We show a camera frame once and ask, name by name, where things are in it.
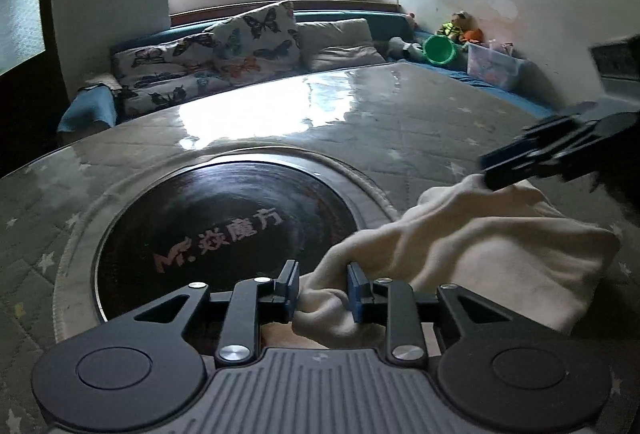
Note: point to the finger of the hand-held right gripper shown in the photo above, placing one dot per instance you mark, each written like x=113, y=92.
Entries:
x=525, y=161
x=560, y=124

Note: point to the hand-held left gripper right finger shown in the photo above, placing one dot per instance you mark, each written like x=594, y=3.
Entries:
x=355, y=294

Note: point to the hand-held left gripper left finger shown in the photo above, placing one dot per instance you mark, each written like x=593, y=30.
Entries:
x=292, y=294

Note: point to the cream cloth towel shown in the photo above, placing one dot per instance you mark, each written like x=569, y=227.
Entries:
x=490, y=254

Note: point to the blue sofa seat pad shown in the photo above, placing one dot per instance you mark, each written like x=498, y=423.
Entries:
x=520, y=99

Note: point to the clear plastic storage box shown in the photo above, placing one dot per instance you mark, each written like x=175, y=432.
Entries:
x=495, y=66

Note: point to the black round induction cooktop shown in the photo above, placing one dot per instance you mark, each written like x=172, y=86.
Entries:
x=225, y=194

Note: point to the orange plush toy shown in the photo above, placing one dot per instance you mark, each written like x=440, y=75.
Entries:
x=472, y=35

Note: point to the green plastic bucket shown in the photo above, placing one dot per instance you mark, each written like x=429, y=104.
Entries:
x=440, y=51

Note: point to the brown teddy bear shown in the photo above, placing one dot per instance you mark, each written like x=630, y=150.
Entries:
x=457, y=25

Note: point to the grey plush toy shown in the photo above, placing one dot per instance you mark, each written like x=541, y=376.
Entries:
x=402, y=49

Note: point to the pink plush toy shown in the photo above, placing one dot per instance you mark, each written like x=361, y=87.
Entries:
x=411, y=20

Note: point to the teal sofa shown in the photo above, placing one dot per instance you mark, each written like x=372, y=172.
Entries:
x=385, y=21

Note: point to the beige cushion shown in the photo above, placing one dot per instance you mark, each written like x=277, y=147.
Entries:
x=340, y=41

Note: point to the butterfly print cushion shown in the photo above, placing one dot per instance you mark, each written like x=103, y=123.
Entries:
x=165, y=74
x=255, y=44

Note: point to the blue towel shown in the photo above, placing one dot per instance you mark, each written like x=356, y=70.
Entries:
x=90, y=111

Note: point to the beige cloth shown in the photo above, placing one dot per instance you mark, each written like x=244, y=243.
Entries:
x=102, y=81

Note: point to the dark wooden door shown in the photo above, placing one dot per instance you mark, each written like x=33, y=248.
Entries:
x=20, y=14

